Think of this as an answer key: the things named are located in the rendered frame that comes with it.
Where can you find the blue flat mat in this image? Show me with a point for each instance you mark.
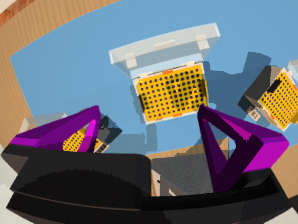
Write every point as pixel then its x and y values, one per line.
pixel 69 68

